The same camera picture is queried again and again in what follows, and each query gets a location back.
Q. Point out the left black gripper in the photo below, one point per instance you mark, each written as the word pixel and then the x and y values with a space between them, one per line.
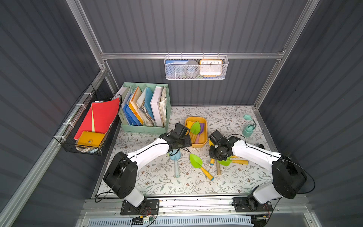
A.
pixel 184 140

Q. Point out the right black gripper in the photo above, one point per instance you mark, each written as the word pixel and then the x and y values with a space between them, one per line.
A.
pixel 216 152

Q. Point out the light blue shovel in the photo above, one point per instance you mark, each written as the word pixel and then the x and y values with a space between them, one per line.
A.
pixel 175 155

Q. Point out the yellow rake-edged shovel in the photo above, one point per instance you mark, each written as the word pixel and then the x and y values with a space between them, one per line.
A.
pixel 189 125

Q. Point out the purple shovel pink handle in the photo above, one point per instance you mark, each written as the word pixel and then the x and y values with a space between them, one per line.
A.
pixel 202 126

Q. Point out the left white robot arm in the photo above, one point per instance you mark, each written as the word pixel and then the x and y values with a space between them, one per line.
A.
pixel 122 172

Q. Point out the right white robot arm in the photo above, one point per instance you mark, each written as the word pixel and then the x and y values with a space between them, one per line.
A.
pixel 287 177

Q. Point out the blue box in basket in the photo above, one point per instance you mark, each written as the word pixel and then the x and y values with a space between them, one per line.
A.
pixel 175 69

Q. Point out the green fork tool upper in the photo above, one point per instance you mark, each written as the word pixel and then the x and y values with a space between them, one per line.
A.
pixel 235 157

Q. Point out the floral table mat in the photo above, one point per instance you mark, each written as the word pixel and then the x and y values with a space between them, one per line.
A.
pixel 158 177

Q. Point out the white hardcover book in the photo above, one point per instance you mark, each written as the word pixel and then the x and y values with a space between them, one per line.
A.
pixel 155 106

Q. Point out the green book organizer crate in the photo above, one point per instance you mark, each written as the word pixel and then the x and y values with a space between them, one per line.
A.
pixel 138 98

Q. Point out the blue folder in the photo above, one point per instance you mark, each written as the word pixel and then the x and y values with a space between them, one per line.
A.
pixel 131 116

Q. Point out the grey tape roll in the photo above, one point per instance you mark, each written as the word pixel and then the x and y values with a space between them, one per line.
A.
pixel 191 69

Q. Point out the yellow white alarm clock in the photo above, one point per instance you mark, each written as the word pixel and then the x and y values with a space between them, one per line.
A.
pixel 209 68

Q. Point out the red folder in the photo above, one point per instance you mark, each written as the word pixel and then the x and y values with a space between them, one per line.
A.
pixel 99 117

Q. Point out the yellow wallet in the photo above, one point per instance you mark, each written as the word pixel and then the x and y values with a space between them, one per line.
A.
pixel 90 139

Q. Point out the blue shovel wooden handle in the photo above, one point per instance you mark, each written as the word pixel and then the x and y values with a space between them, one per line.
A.
pixel 219 172

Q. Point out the green pointed trowel yellow handle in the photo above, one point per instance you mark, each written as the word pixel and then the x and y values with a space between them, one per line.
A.
pixel 197 162

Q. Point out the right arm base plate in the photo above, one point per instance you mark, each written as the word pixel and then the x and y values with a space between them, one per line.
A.
pixel 247 204

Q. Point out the white wire wall basket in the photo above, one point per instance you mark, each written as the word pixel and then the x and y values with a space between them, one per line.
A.
pixel 197 58

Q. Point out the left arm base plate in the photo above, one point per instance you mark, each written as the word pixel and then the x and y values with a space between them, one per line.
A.
pixel 147 207

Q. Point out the black wire side basket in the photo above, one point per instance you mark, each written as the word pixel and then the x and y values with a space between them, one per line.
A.
pixel 66 136

